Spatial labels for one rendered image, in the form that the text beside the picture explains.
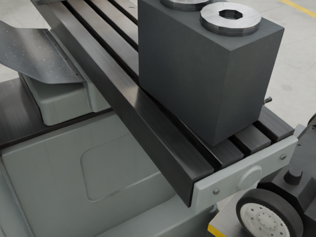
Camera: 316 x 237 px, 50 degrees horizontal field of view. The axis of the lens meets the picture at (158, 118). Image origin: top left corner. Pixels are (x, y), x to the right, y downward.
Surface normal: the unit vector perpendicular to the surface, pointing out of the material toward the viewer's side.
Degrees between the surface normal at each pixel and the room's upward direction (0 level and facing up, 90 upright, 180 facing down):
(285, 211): 18
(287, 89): 0
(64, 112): 90
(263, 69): 90
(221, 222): 0
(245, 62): 90
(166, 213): 0
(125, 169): 90
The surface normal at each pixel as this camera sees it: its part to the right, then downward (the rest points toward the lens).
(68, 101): 0.52, 0.58
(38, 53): 0.23, -0.81
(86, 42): 0.02, -0.75
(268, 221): -0.67, 0.48
